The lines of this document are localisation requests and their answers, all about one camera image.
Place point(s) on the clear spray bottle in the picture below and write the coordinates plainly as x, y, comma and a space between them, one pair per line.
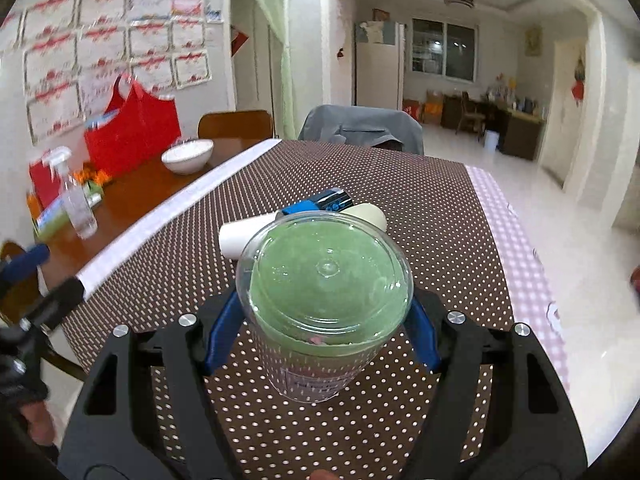
72, 193

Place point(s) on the blue cylindrical cup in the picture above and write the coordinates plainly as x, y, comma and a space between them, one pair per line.
332, 200

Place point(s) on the small framed wall picture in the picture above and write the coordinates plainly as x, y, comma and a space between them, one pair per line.
533, 41

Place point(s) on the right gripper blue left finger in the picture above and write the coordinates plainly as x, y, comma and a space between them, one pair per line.
114, 430

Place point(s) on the white paper cup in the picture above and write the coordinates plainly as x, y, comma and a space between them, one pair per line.
234, 236

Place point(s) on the window with dark panes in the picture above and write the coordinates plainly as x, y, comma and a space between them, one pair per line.
443, 49

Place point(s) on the green tray box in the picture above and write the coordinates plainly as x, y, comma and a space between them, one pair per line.
55, 216

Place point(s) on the clear plastic labelled cup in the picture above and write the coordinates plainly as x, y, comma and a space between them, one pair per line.
322, 293

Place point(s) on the wooden desk chair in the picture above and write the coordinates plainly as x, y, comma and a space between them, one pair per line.
470, 116

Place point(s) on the near wooden chair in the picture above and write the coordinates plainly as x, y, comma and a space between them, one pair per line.
18, 301

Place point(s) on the red hanging door ornament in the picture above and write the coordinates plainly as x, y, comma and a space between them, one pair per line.
578, 89

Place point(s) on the dark wooden desk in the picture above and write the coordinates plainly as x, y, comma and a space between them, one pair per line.
520, 133

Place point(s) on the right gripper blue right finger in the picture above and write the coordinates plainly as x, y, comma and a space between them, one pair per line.
531, 431

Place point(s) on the red felt bag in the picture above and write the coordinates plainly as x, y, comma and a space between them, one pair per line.
141, 126

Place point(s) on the red envelope pack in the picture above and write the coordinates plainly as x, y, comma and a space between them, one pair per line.
46, 184

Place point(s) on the green door curtain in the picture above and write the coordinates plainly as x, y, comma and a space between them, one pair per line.
277, 16

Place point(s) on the white refrigerator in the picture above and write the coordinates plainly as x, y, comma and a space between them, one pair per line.
379, 64

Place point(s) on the left human hand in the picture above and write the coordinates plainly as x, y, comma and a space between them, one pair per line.
40, 423

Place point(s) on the white ceramic bowl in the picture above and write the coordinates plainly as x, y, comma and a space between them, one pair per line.
189, 157

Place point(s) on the right human hand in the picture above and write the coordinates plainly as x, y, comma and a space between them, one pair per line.
321, 474

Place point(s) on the brown polka dot tablecloth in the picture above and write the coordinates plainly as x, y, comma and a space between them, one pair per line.
173, 263

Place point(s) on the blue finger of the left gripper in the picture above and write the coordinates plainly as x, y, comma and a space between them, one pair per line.
49, 312
16, 269

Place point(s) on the pale yellow cup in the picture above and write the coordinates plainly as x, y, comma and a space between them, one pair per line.
370, 213

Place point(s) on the brown wooden chair back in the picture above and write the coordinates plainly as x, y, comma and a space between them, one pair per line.
244, 124

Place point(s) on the orange cardboard box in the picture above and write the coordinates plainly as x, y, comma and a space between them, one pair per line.
432, 107

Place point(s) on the grey covered chair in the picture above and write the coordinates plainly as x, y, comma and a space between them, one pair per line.
373, 127

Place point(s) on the white waste bucket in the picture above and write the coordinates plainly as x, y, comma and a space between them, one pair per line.
490, 141

